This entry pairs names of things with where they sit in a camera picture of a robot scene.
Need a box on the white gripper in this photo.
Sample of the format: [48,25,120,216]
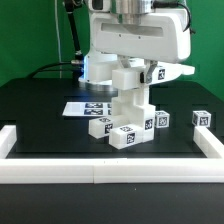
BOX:
[90,9,191,84]

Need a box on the white chair back frame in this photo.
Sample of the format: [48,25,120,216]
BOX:
[88,61,195,90]

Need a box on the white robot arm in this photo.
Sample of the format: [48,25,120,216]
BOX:
[85,0,194,90]

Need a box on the white marker sheet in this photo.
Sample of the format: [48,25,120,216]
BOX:
[62,102,111,117]

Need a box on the black cable bundle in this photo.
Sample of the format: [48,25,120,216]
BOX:
[25,0,84,80]

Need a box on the white U-shaped fence frame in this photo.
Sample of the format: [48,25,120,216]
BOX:
[0,125,224,184]

